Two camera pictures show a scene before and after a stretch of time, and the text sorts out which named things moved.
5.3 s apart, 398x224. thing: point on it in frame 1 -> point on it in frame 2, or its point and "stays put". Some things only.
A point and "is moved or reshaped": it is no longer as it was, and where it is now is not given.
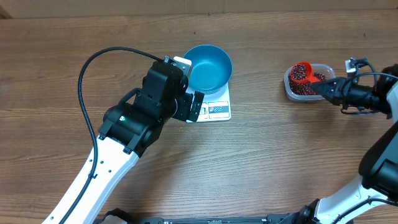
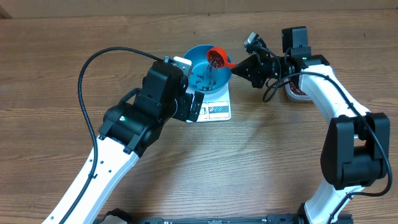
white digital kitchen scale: x=215 y=107 stays put
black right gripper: x=346 y=85 -> x=255 y=71
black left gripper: x=185 y=101 stays put
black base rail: x=306 y=215 stays put
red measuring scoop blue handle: x=310 y=77 is moved or reshaped
